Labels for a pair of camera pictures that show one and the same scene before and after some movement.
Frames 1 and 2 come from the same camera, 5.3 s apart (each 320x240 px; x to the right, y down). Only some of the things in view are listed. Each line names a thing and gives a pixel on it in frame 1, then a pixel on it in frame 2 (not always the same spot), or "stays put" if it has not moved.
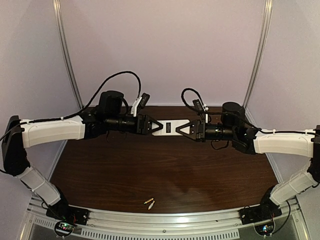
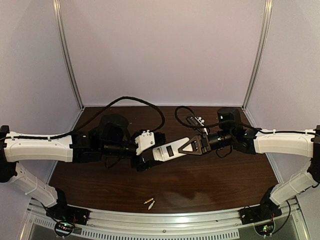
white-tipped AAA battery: (151, 205) stays put
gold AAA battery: (152, 199) stays put
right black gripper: (199, 130) → (202, 144)
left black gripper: (142, 124) → (142, 166)
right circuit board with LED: (265, 229) stays put
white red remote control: (169, 127) → (170, 151)
